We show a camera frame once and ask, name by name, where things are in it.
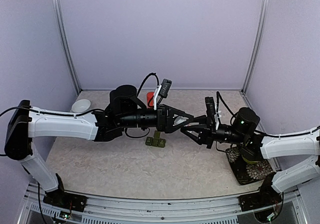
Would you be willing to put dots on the left aluminium frame post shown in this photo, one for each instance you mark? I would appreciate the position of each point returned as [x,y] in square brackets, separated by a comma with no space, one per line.
[65,46]

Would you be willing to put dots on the right aluminium frame post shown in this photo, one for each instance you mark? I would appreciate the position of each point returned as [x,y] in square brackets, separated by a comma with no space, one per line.
[256,45]

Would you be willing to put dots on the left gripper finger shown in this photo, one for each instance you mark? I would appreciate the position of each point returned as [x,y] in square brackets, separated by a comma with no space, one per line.
[174,112]
[171,127]

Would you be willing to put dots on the white pill bottle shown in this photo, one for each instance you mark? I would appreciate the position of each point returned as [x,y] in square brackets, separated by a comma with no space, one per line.
[180,119]

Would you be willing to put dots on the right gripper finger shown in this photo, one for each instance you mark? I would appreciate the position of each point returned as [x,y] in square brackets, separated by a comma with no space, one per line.
[196,134]
[200,119]

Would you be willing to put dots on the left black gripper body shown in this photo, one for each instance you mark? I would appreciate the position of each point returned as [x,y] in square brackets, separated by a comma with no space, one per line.
[161,125]

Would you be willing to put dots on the aluminium front rail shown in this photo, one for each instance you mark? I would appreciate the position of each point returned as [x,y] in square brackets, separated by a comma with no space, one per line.
[106,209]

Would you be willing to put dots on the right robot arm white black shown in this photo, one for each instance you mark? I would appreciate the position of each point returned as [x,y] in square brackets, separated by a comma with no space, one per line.
[257,146]

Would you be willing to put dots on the red pill bottle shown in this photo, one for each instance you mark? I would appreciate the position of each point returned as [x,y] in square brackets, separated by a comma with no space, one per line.
[150,100]

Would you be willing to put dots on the aluminium frame post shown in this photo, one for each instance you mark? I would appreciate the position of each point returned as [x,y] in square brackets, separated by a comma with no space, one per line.
[256,45]
[65,46]

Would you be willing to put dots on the green weekly pill organizer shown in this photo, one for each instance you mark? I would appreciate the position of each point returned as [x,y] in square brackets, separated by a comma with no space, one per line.
[155,140]

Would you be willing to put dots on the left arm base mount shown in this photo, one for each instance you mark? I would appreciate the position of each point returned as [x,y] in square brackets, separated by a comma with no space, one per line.
[66,200]

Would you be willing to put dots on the white bowl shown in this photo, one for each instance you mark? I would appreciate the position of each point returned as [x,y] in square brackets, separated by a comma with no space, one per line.
[81,105]

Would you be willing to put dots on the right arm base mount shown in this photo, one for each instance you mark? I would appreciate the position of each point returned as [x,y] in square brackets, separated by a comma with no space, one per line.
[258,200]

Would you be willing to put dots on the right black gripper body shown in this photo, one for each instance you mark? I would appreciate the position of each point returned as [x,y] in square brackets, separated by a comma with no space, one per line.
[211,132]

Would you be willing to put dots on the black floral square plate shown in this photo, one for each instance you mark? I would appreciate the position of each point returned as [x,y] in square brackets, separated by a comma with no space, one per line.
[246,173]

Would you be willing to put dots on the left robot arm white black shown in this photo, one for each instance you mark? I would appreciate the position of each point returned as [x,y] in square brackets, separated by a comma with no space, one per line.
[125,110]

